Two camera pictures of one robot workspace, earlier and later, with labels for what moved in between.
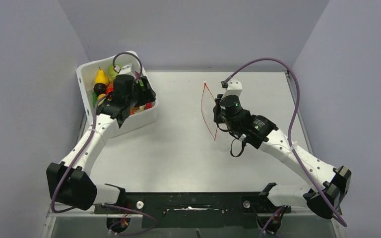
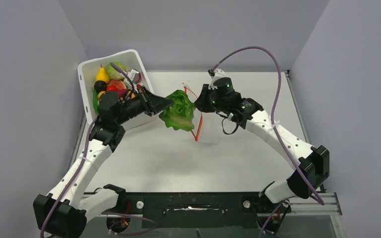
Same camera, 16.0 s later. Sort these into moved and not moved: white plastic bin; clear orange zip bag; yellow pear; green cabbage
Moved: clear orange zip bag
Not moved: yellow pear; white plastic bin; green cabbage
